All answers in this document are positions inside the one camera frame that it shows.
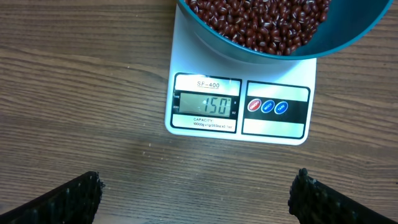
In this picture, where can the white digital kitchen scale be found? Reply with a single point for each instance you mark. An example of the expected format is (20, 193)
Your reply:
(212, 95)

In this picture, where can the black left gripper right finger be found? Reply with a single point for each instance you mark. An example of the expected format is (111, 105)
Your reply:
(313, 202)

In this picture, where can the red beans in bowl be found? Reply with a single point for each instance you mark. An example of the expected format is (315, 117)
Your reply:
(277, 27)

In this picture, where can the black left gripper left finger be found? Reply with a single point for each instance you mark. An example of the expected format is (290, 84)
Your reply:
(76, 201)

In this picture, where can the blue metal bowl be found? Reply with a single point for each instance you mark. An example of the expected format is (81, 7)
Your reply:
(349, 20)

